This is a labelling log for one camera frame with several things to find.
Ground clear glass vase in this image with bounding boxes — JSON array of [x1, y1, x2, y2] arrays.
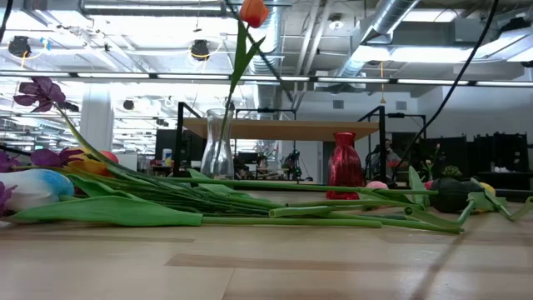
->
[[200, 107, 236, 184]]

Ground black storage cabinets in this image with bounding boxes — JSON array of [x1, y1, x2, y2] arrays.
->
[[420, 132, 531, 191]]

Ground small mixed flower bouquet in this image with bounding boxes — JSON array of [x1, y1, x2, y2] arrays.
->
[[421, 142, 443, 181]]

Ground wooden shelf with black legs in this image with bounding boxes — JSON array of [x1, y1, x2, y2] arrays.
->
[[172, 102, 387, 184]]

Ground red glass vase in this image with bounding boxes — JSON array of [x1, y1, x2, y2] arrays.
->
[[326, 132, 364, 200]]

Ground purple flower spray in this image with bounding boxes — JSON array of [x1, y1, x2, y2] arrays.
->
[[0, 182, 17, 217], [0, 76, 292, 214]]

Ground small green potted plant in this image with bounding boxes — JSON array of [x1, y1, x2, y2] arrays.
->
[[441, 164, 464, 181]]

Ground silver ventilation duct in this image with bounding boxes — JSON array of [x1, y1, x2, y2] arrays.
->
[[332, 0, 421, 78]]

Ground white building column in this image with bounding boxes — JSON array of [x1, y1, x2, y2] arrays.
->
[[78, 82, 115, 153]]

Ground black ceiling cord reel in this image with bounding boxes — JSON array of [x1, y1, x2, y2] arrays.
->
[[190, 39, 211, 63], [7, 35, 32, 58]]

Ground person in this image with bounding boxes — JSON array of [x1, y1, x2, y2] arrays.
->
[[366, 138, 410, 181]]

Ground pink tulip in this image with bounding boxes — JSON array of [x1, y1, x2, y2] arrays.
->
[[357, 180, 391, 197]]

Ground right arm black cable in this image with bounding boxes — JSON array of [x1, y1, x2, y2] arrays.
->
[[390, 0, 501, 172]]

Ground yellow orange tulip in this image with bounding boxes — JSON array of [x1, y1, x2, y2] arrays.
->
[[66, 149, 121, 177]]

